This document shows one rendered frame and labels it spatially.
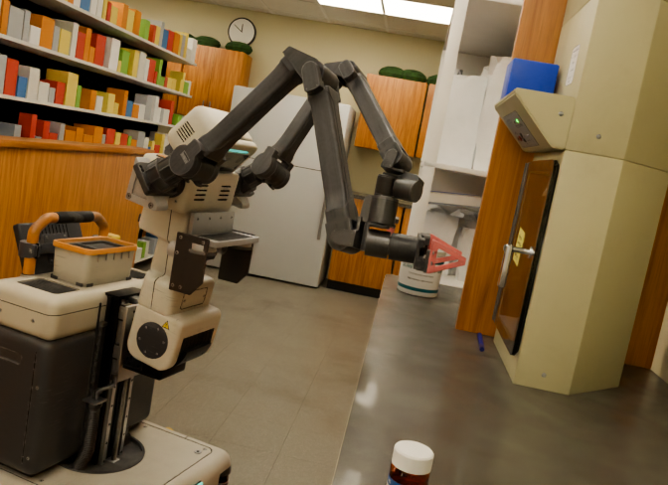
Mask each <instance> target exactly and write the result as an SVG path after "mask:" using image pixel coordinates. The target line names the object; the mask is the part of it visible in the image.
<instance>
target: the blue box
mask: <svg viewBox="0 0 668 485"><path fill-rule="evenodd" d="M559 67H560V66H559V65H554V64H548V63H541V62H535V61H529V60H523V59H517V58H514V59H513V60H512V61H511V62H510V64H509V65H508V66H507V70H506V74H505V79H504V83H503V88H502V93H501V97H500V100H501V99H502V98H503V97H505V96H506V95H507V94H509V93H510V92H511V91H512V90H514V89H515V88H517V87H519V88H525V89H530V90H536V91H542V92H548V93H554V90H555V86H556V81H557V78H558V72H559Z"/></svg>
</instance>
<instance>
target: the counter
mask: <svg viewBox="0 0 668 485"><path fill-rule="evenodd" d="M398 281H399V276H398V275H393V274H386V275H385V278H384V282H383V286H382V290H381V294H380V298H379V302H378V306H377V309H376V313H375V317H374V321H373V325H372V329H371V333H370V337H369V341H368V345H367V349H366V352H365V356H364V360H363V364H362V368H361V372H360V376H359V380H358V384H357V388H356V392H355V394H354V398H353V402H352V406H351V410H350V414H349V418H348V422H347V426H346V430H345V434H344V437H343V441H342V445H341V449H340V453H339V457H338V461H337V465H336V469H335V473H334V477H333V481H332V484H331V485H387V480H388V476H389V471H390V467H391V464H392V457H393V452H394V448H395V444H396V443H397V442H399V441H402V440H411V441H416V442H419V443H421V444H424V445H426V446H427V447H429V448H430V449H431V450H432V452H433V454H434V457H433V461H432V466H431V470H430V472H429V474H430V475H429V480H428V485H668V384H667V383H666V382H665V381H664V380H662V379H661V378H660V377H659V376H658V375H656V374H655V373H654V372H653V371H652V370H650V369H646V368H642V367H637V366H632V365H627V364H624V366H623V370H622V374H621V378H620V382H619V386H618V387H616V388H610V389H604V390H599V391H593V392H587V393H581V394H575V395H569V396H568V395H563V394H559V393H554V392H549V391H544V390H540V389H535V388H530V387H526V386H521V385H516V384H513V382H512V380H511V378H510V376H509V374H508V372H507V370H506V367H505V365H504V363H503V361H502V359H501V357H500V355H499V352H498V350H497V348H496V346H495V344H494V342H493V340H494V337H492V336H487V335H483V334H482V339H483V344H484V351H483V352H481V351H480V350H479V344H478V338H477V334H478V333H473V332H468V331H463V330H458V329H455V322H456V318H457V313H458V308H459V303H460V299H461V294H462V289H463V288H458V287H453V286H448V285H443V284H440V285H439V288H438V293H437V296H436V297H434V298H427V297H419V296H414V295H410V294H407V293H404V292H401V291H399V290H398Z"/></svg>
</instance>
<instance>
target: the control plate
mask: <svg viewBox="0 0 668 485"><path fill-rule="evenodd" d="M516 118H517V119H518V121H519V123H518V122H517V120H516ZM503 119H504V120H505V122H506V123H507V125H508V126H509V128H510V129H511V131H512V132H513V134H514V135H515V137H516V138H517V137H518V136H520V134H519V133H521V134H522V135H523V134H524V135H526V134H527V133H528V134H529V135H530V137H526V138H525V140H526V141H527V142H524V140H523V139H522V140H523V141H519V140H518V138H517V140H518V141H519V142H520V144H521V145H522V147H523V148H526V147H532V146H537V145H539V144H538V142H537V141H536V139H535V138H534V136H533V135H532V134H531V132H530V131H529V129H528V128H527V126H526V125H525V123H524V122H523V120H522V119H521V117H520V116H519V114H518V113H517V111H516V110H515V111H513V112H511V113H510V114H508V115H506V116H504V117H503ZM513 120H514V121H515V123H516V124H515V123H514V122H513ZM528 134H527V135H528ZM524 135H523V136H524ZM520 137H521V136H520ZM521 138H522V137H521Z"/></svg>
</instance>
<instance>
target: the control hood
mask: <svg viewBox="0 0 668 485"><path fill-rule="evenodd" d="M575 103H576V100H575V98H574V97H572V96H566V95H560V94H554V93H548V92H542V91H536V90H530V89H525V88H519V87H517V88H515V89H514V90H512V91H511V92H510V93H509V94H507V95H506V96H505V97H503V98H502V99H501V100H500V101H498V102H497V103H496V104H494V107H495V110H496V111H497V113H498V114H499V116H500V117H501V119H502V120H503V122H504V123H505V125H506V126H507V127H508V129H509V130H510V132H511V133H512V135H513V136H514V138H515V139H516V141H517V142H518V144H519V145H520V147H521V148H522V150H523V151H525V152H528V153H540V152H548V151H556V150H564V148H566V144H567V139H568V135H569V130H570V126H571V121H572V117H573V112H574V108H575ZM515 110H516V111H517V113H518V114H519V116H520V117H521V119H522V120H523V122H524V123H525V125H526V126H527V128H528V129H529V131H530V132H531V134H532V135H533V136H534V138H535V139H536V141H537V142H538V144H539V145H537V146H532V147H526V148H523V147H522V145H521V144H520V142H519V141H518V140H517V138H516V137H515V135H514V134H513V132H512V131H511V129H510V128H509V126H508V125H507V123H506V122H505V120H504V119H503V117H504V116H506V115H508V114H510V113H511V112H513V111H515Z"/></svg>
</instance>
